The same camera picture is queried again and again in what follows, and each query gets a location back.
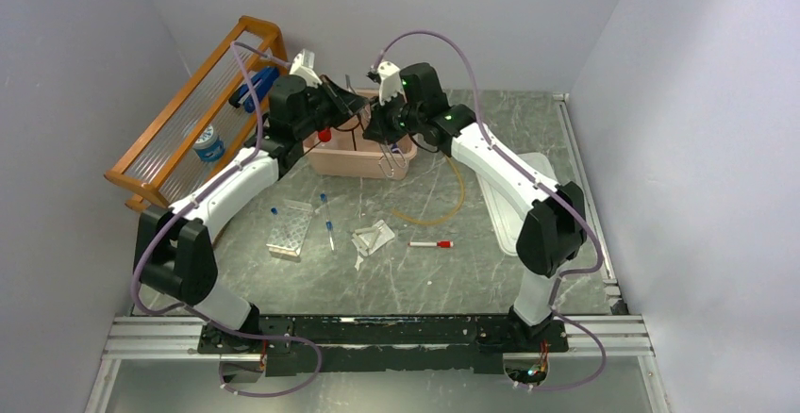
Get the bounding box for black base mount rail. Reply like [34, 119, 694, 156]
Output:
[196, 314, 569, 376]

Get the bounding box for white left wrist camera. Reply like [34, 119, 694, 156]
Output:
[289, 49, 322, 88]

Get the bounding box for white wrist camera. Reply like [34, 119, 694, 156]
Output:
[289, 49, 322, 88]
[367, 61, 404, 105]

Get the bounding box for white bottle red cap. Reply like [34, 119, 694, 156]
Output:
[317, 128, 332, 144]

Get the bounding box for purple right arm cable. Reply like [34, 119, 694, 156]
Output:
[370, 28, 608, 392]

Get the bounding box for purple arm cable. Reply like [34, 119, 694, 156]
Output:
[370, 28, 608, 392]
[129, 40, 324, 399]

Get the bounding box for white plastic lid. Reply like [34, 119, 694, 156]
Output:
[477, 153, 558, 256]

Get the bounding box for red white marker pen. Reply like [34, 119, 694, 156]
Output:
[408, 240, 454, 248]

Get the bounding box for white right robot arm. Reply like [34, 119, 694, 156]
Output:
[365, 61, 587, 351]

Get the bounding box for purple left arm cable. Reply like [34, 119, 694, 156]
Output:
[129, 40, 324, 399]

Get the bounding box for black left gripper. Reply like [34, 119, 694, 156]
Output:
[294, 74, 369, 140]

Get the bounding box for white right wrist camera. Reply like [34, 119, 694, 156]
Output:
[367, 61, 404, 105]

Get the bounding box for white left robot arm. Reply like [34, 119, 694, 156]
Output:
[130, 74, 369, 353]

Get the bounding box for orange wooden rack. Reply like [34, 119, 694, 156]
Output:
[104, 16, 287, 213]

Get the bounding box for pink plastic bin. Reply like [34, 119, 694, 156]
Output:
[303, 109, 418, 180]

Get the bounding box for glass dropper blue fittings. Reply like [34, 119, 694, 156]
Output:
[320, 193, 336, 252]

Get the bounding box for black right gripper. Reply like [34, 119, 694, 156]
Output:
[366, 88, 425, 146]

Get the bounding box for clear test tube rack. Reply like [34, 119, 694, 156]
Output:
[266, 200, 313, 262]

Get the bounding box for yellow rubber tubing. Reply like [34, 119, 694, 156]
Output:
[391, 156, 466, 226]

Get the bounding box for blue stapler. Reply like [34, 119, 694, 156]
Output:
[227, 67, 280, 114]

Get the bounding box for blue white round container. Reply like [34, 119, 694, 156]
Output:
[192, 125, 225, 163]

